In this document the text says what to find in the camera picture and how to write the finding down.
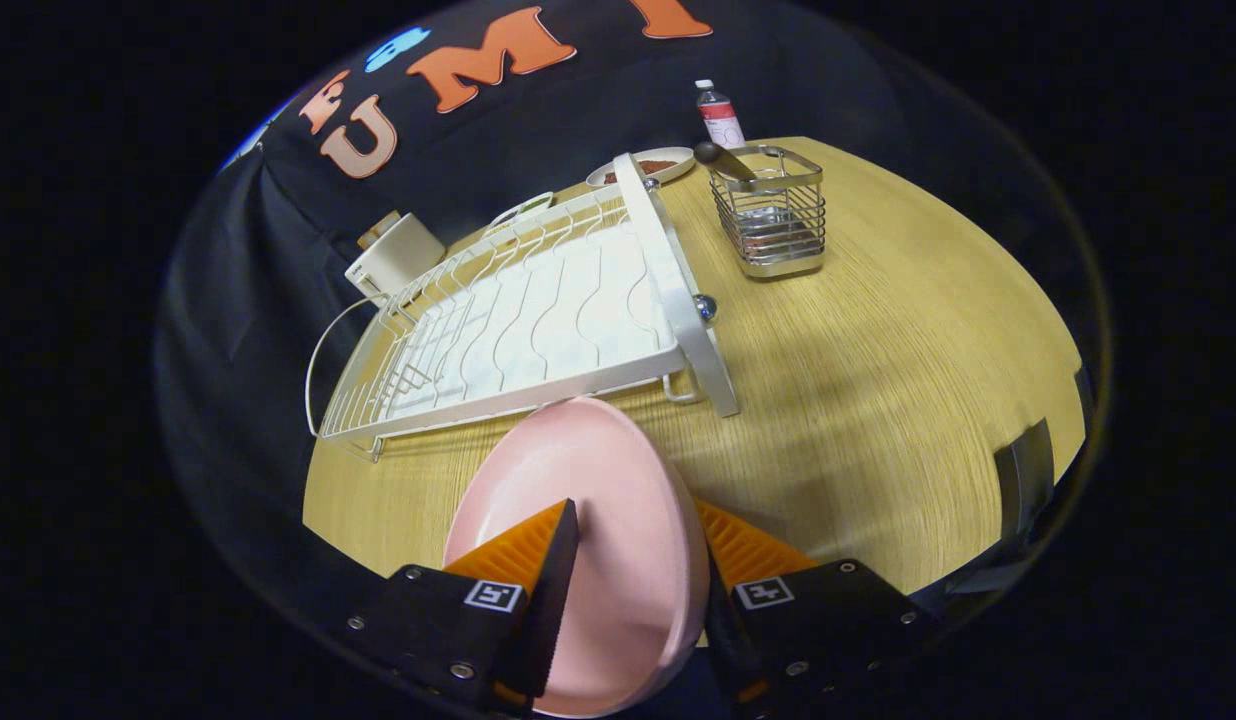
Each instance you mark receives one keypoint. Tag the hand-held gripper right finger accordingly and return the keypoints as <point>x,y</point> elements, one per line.
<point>828,620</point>

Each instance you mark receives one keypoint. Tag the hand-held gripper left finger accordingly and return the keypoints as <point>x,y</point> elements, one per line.
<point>553,610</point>

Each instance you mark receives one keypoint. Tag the pink plate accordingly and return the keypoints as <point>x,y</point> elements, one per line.
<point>618,500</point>

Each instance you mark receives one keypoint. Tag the white divided dish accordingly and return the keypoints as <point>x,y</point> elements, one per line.
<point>528,205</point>

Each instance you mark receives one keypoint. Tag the white plate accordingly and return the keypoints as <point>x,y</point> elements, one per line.
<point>681,157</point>

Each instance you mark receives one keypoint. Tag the white toaster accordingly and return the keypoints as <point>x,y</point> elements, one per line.
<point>403,255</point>

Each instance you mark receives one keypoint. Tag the black backdrop cloth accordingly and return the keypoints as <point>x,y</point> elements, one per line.
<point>278,300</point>

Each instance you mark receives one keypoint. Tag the toast slices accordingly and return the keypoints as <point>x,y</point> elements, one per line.
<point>378,230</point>

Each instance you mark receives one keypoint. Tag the red label water bottle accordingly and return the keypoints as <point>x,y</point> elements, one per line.
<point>720,120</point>

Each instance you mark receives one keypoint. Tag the black table edge bracket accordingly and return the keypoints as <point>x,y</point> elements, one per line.
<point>1023,480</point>

